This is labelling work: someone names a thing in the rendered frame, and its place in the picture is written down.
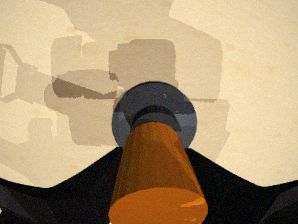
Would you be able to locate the orange knob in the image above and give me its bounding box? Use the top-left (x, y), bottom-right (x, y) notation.
top-left (109, 123), bottom-right (209, 224)

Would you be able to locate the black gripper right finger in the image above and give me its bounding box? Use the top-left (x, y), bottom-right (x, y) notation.
top-left (185, 148), bottom-right (298, 224)

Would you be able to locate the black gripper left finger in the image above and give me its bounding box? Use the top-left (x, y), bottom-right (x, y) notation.
top-left (0, 147), bottom-right (122, 224)

